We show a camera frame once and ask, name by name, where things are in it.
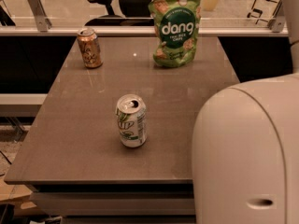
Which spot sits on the green dang rice chip bag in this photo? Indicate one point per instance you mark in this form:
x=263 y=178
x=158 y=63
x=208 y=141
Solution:
x=176 y=24

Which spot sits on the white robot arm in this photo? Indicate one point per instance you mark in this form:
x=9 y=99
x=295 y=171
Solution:
x=245 y=154

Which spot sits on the orange La Croix can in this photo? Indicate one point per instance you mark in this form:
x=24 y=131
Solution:
x=89 y=47

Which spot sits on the white green 7up can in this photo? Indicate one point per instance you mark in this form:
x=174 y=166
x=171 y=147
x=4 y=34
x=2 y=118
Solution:
x=131 y=118

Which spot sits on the yellow black rolling cart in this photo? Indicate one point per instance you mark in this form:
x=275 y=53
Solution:
x=263 y=10

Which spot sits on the black office chair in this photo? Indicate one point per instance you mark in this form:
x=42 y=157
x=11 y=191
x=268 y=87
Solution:
x=134 y=13

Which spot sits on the cardboard piece on floor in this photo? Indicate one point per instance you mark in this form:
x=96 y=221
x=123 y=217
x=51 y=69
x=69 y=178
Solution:
x=19 y=197

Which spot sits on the right metal rail bracket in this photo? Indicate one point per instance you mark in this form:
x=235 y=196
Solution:
x=277 y=22

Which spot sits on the metal rail bracket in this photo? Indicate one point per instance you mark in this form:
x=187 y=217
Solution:
x=43 y=23
x=277 y=22

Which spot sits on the left metal rail bracket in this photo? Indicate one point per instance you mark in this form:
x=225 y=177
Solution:
x=43 y=23

